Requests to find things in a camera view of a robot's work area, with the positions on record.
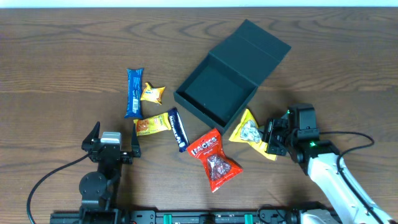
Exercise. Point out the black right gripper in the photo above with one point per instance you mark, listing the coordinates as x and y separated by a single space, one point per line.
268 132

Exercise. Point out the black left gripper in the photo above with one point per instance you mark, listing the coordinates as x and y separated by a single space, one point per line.
125 154

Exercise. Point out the yellow Hacks candy bag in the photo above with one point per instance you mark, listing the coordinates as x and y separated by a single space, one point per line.
247 132

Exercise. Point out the red Hacks candy bag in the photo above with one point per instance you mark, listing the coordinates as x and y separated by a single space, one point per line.
219 169

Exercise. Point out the dark blue Cadbury chocolate bar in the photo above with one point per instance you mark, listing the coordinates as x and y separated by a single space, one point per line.
178 129

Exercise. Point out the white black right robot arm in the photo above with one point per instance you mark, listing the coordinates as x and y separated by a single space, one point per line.
323 163

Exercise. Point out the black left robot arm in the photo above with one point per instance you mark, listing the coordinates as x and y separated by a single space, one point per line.
99 189

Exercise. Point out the yellow orange snack packet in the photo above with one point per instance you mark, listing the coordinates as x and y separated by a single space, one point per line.
152 125

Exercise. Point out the small yellow candy packet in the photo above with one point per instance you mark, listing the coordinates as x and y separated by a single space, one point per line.
152 94

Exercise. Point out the dark green open box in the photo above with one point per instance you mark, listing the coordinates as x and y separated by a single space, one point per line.
225 81

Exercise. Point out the long blue snack bar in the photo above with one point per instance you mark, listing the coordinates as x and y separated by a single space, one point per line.
134 92

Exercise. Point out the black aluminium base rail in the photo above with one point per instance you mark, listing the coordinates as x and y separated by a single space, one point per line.
243 217

